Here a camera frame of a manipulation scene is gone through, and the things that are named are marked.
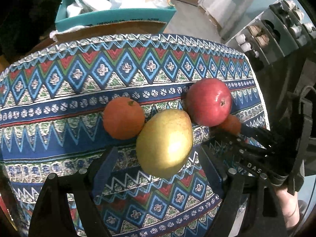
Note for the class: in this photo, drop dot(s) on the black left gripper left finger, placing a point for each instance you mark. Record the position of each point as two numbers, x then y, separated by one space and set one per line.
52 215

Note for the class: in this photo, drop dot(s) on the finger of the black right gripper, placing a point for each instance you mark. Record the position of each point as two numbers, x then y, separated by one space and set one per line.
226 146
262 135

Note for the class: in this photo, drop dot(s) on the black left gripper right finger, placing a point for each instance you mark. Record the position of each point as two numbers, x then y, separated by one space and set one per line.
262 213

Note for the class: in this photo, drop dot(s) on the dark orange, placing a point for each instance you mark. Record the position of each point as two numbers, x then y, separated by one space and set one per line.
231 125

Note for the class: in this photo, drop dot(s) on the yellow green pear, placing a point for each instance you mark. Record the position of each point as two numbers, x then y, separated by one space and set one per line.
165 142

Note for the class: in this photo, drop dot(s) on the right hand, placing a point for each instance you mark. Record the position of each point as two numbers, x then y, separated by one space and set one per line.
289 206

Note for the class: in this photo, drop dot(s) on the large red apple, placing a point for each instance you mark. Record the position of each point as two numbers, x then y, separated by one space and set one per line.
208 102

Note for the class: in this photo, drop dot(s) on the orange on tablecloth left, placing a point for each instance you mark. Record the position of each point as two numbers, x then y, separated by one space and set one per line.
123 118

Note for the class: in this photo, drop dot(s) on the white shoe rack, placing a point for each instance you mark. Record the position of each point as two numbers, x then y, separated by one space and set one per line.
273 34

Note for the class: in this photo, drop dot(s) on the patterned blue tablecloth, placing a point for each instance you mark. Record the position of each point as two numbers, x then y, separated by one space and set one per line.
52 104

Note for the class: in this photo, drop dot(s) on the teal plastic crate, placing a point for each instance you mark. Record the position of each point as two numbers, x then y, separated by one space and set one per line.
63 23

